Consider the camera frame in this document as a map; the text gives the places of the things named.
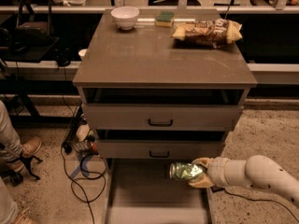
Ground black power adapter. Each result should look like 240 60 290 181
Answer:
211 186 225 192

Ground black floor cable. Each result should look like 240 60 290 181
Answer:
60 140 107 224

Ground person leg light trousers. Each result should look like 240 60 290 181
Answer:
0 101 22 166

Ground crushed green can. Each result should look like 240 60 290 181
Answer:
169 162 206 181

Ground brown snack bag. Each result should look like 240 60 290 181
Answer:
172 19 242 49

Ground small white cup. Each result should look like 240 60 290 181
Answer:
78 49 87 60

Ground black tripod stand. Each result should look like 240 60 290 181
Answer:
0 144 42 180

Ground top grey drawer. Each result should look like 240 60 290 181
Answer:
82 104 243 131

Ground bottom grey drawer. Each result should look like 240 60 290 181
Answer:
105 159 213 224

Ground middle grey drawer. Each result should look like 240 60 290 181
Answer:
96 130 226 159

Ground white ceramic bowl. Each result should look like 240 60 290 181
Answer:
111 7 139 30

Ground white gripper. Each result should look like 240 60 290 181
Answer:
188 157 230 189

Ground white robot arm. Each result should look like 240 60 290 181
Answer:
189 155 299 207

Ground green yellow sponge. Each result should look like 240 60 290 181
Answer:
155 11 175 27

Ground tan shoe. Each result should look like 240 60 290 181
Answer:
11 212 37 224
22 136 42 158

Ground black bag on shelf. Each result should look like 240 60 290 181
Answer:
14 0 53 47

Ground black headphones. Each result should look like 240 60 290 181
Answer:
54 48 71 67

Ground grey drawer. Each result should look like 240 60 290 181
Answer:
96 130 226 159
105 159 213 224
82 104 243 131

